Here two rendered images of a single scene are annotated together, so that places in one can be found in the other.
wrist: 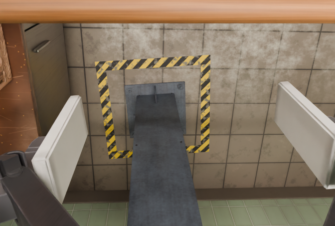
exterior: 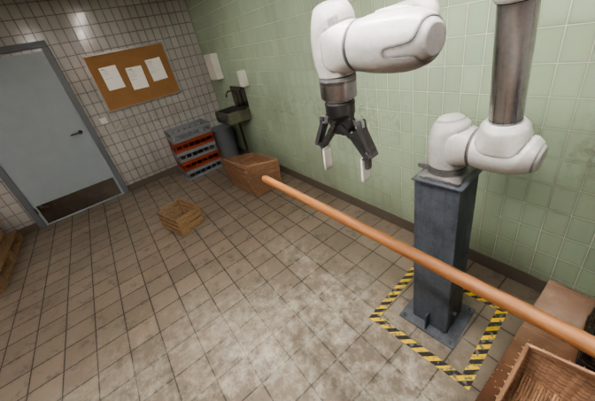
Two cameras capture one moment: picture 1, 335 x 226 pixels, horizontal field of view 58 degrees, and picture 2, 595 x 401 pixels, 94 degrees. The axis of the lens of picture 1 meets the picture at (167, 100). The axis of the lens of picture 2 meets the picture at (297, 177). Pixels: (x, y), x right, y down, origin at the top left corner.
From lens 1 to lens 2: 67 cm
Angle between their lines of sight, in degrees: 48
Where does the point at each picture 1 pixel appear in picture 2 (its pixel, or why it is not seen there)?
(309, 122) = (326, 156)
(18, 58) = (499, 377)
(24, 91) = (513, 353)
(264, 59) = (339, 289)
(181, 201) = (423, 212)
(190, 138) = not seen: hidden behind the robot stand
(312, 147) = (328, 152)
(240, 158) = not seen: hidden behind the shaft
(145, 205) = (445, 219)
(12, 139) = not seen: hidden behind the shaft
